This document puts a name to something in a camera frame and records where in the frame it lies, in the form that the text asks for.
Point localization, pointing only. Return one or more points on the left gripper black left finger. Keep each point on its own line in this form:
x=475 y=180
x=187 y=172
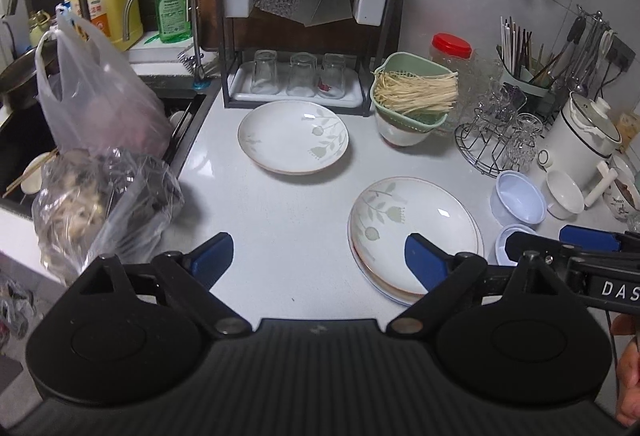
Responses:
x=188 y=278

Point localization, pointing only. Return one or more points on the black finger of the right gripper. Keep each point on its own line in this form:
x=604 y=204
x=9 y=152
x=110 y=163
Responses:
x=593 y=239

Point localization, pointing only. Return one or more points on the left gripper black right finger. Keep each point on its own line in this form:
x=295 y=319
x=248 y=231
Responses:
x=446 y=279

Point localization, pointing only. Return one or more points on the light blue plastic bowl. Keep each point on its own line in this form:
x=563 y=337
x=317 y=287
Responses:
x=516 y=200

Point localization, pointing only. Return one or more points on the floral deep plate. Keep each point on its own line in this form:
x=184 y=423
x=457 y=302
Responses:
x=387 y=212

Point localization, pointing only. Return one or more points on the chrome kitchen faucet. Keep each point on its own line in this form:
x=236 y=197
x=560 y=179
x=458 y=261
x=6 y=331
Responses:
x=194 y=62

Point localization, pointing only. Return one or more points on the person's right hand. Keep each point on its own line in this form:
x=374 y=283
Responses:
x=627 y=371

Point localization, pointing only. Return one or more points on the blue rim rose plate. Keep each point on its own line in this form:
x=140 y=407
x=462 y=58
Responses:
x=379 y=249

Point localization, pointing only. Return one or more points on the small white ceramic cup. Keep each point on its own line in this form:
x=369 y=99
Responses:
x=564 y=198

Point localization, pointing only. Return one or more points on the patterned bowl with food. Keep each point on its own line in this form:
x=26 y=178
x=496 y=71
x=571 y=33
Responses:
x=622 y=196

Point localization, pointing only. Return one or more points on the white electric cooking pot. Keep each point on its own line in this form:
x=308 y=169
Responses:
x=580 y=138

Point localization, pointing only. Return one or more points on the clear bag with dark contents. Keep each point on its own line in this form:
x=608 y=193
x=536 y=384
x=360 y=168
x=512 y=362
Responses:
x=117 y=203

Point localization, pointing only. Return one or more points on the white bowl under colander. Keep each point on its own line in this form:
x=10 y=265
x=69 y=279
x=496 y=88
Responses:
x=401 y=136

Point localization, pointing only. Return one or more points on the floral plate near rack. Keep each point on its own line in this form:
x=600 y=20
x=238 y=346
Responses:
x=293 y=137

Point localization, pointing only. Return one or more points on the green white chopstick holder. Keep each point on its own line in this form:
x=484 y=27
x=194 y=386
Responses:
x=524 y=65

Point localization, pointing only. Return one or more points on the enoki mushroom bunch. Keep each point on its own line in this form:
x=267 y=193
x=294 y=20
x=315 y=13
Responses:
x=407 y=93

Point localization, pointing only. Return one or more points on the white rack drip tray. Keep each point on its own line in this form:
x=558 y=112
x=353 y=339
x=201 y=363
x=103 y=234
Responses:
x=240 y=89

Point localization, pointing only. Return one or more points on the translucent plastic bag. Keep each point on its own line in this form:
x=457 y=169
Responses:
x=91 y=97

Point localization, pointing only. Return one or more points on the left clear drinking glass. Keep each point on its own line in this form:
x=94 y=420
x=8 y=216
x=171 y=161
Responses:
x=265 y=73

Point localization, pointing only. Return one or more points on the clear drinking glass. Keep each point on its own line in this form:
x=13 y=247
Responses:
x=302 y=75
x=265 y=73

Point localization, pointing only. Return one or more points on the green plastic colander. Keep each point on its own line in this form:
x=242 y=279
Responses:
x=419 y=66

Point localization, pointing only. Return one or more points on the right glass with red print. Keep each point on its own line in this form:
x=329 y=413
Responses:
x=332 y=76

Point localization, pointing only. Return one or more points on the red lid plastic jar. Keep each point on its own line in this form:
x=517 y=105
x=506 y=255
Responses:
x=451 y=51

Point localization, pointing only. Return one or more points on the middle clear drinking glass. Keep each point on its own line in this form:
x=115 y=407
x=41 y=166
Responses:
x=302 y=75

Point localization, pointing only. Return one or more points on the green dish soap bottle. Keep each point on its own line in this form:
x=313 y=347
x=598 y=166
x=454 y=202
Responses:
x=172 y=20

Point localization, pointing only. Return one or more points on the black metal dish rack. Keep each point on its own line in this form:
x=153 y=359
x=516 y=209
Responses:
x=322 y=50

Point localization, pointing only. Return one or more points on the wire glass holder stand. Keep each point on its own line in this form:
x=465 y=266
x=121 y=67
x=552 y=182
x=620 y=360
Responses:
x=501 y=135

